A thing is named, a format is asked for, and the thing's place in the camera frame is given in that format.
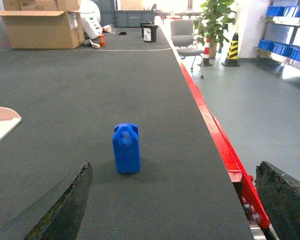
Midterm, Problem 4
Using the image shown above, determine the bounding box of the red table edge frame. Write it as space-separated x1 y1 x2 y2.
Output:
179 62 271 229

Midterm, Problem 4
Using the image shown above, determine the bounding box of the black box with label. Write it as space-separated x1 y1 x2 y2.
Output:
142 24 159 43

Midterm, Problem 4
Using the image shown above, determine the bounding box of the orange can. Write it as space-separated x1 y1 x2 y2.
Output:
98 34 106 47

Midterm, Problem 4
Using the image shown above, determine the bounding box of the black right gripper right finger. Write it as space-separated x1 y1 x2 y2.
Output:
255 161 300 240

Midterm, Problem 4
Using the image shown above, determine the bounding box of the beige plastic scoop tray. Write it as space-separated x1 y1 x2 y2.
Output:
0 106 22 141

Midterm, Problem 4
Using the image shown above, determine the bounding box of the grey office chair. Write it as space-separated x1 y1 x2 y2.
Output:
170 19 203 72

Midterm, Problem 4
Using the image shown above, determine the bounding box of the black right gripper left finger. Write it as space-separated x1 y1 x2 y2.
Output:
0 162 94 240

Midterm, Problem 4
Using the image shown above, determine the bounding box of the yellow black traffic cone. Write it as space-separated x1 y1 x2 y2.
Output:
221 32 241 67

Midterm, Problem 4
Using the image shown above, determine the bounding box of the grey plastic crate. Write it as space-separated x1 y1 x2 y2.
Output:
114 10 156 28

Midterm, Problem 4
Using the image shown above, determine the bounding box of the potted green plant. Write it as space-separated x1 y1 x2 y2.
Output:
197 0 237 47

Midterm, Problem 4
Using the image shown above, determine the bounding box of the blue plastic part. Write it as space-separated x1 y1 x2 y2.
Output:
112 123 141 174

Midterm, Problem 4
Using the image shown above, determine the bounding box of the large open cardboard box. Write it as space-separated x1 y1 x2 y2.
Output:
0 10 85 50

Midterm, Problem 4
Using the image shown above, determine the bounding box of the steel shelf rack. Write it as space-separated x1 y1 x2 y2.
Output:
253 0 300 70

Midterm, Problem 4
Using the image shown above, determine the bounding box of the red white traffic cone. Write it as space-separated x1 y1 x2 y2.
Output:
198 37 213 67

